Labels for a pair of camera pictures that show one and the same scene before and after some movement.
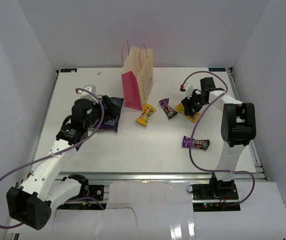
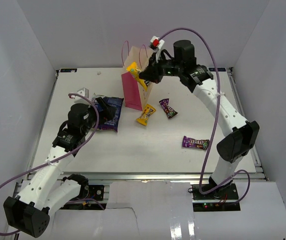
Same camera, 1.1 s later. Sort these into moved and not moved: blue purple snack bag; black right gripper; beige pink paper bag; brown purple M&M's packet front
Moved: black right gripper
Not moved: brown purple M&M's packet front; blue purple snack bag; beige pink paper bag
